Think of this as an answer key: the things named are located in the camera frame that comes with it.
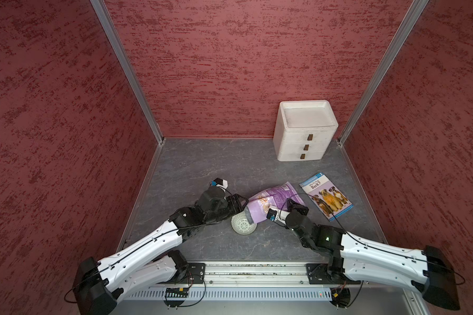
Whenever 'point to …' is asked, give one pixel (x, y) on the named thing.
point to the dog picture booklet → (331, 202)
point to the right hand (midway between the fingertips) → (290, 203)
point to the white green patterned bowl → (240, 224)
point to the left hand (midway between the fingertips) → (243, 207)
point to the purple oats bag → (274, 197)
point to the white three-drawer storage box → (303, 130)
